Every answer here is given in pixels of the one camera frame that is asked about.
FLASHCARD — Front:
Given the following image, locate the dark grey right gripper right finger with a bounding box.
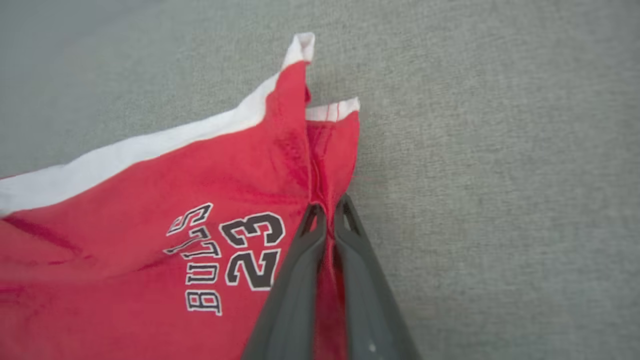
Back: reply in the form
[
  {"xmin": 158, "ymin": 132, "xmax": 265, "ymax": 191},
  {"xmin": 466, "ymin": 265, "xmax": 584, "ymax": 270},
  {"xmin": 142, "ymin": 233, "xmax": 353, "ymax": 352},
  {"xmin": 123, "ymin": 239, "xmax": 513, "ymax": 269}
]
[{"xmin": 332, "ymin": 193, "xmax": 422, "ymax": 360}]

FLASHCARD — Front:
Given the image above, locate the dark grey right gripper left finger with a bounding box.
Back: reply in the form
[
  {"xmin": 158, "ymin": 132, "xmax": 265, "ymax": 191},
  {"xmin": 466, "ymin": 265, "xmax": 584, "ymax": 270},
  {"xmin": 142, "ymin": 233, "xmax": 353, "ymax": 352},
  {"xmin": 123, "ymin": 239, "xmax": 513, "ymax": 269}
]
[{"xmin": 242, "ymin": 202, "xmax": 329, "ymax": 360}]

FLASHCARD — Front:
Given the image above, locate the red Bulls 23 garment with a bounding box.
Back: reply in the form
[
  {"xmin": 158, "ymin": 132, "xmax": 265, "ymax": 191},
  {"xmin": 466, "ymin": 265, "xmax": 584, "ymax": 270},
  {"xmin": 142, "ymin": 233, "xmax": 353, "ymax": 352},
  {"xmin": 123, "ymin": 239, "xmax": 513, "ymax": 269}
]
[{"xmin": 0, "ymin": 32, "xmax": 361, "ymax": 360}]

